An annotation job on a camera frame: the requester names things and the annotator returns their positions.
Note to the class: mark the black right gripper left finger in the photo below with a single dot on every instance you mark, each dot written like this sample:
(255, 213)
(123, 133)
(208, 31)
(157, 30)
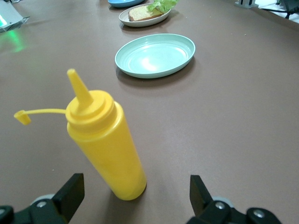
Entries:
(70, 196)

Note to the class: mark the green lettuce leaf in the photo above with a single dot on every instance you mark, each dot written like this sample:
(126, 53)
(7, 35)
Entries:
(163, 4)

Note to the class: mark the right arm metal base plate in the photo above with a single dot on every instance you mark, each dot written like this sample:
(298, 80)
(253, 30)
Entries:
(11, 14)

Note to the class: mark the brown table cover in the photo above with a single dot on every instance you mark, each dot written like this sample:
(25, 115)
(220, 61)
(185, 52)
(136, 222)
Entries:
(222, 116)

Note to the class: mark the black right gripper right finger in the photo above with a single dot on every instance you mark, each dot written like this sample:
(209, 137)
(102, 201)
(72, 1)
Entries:
(201, 200)

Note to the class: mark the beige plate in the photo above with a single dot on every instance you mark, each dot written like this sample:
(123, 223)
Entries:
(144, 22)

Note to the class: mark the grey metal table bracket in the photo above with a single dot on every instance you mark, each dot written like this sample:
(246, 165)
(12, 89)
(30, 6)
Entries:
(245, 3)

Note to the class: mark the yellow squeeze bottle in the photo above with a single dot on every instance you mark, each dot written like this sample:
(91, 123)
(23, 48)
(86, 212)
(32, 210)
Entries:
(109, 151)

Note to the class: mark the light brown bread slice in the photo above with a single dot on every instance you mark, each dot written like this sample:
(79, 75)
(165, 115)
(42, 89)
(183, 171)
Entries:
(142, 12)

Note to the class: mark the mint green plate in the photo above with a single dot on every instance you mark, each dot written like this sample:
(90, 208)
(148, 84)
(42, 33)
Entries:
(154, 58)

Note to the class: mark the blue plate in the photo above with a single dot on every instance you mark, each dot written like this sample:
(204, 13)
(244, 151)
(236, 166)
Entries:
(123, 3)

